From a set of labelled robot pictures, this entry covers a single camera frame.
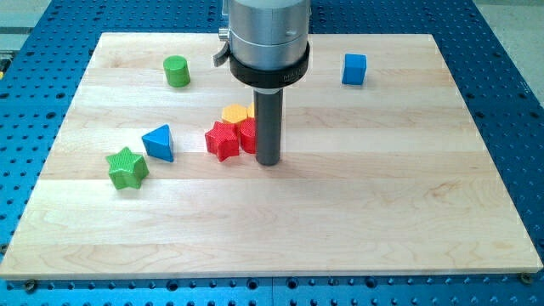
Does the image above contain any green star block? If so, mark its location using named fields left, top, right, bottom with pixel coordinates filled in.
left=105, top=147, right=149, bottom=190

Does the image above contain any yellow hexagon block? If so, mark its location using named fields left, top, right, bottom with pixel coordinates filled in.
left=221, top=104, right=247, bottom=125

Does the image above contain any light wooden board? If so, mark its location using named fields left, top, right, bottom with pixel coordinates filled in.
left=1, top=32, right=542, bottom=280

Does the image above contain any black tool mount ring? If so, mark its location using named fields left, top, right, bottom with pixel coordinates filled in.
left=212, top=42, right=310, bottom=89

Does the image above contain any red star block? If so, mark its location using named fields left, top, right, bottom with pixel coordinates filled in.
left=205, top=122, right=240, bottom=162

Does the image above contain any yellow block behind rod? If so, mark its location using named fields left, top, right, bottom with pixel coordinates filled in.
left=247, top=102, right=255, bottom=118

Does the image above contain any green cylinder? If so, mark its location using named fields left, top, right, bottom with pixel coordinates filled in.
left=163, top=55, right=190, bottom=88

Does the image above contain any blue triangle block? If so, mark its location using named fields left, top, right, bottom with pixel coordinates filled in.
left=141, top=124, right=174, bottom=162

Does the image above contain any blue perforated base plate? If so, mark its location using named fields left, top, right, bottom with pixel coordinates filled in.
left=1, top=0, right=543, bottom=305

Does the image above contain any right board corner screw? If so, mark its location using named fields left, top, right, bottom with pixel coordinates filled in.
left=518, top=273, right=533, bottom=285

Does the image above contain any left board corner screw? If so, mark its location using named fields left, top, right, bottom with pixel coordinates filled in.
left=22, top=279, right=38, bottom=293

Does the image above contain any red round block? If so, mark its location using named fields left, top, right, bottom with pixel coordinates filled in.
left=240, top=118, right=256, bottom=154

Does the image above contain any blue cube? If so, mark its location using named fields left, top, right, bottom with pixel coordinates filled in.
left=342, top=54, right=367, bottom=85

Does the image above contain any board corner screw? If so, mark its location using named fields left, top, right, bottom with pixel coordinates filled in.
left=22, top=279, right=38, bottom=293
left=518, top=273, right=533, bottom=285

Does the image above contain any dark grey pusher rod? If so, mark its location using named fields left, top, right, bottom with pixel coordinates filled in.
left=253, top=88, right=283, bottom=166

